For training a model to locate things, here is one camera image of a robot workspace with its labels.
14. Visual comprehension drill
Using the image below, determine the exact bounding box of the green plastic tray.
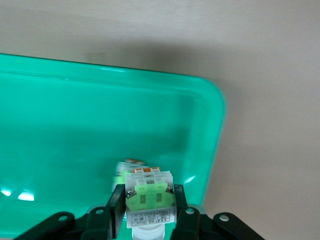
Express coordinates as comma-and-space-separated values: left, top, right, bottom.
0, 52, 229, 240

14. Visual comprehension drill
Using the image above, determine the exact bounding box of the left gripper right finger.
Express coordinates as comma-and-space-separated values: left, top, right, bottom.
171, 184, 201, 240

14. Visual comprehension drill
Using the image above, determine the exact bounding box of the green push button switch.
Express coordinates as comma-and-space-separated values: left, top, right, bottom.
124, 166, 176, 240
111, 157, 146, 194

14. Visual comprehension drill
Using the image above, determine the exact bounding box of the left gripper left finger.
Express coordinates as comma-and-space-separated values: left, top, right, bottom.
81, 184, 126, 240

